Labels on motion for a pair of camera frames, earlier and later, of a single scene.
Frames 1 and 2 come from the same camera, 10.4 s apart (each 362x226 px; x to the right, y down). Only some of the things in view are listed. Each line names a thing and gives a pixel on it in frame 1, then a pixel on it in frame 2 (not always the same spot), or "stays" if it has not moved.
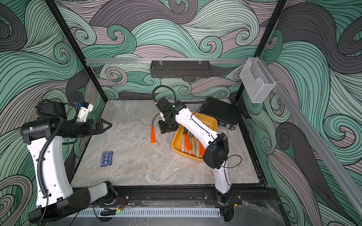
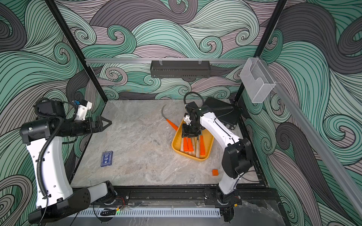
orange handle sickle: [153, 139] to [185, 147]
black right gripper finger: [165, 126] to [188, 131]
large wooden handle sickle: [183, 143] stays
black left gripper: [91, 131] stays
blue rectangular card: [107, 158] stays
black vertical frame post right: [278, 13] stays
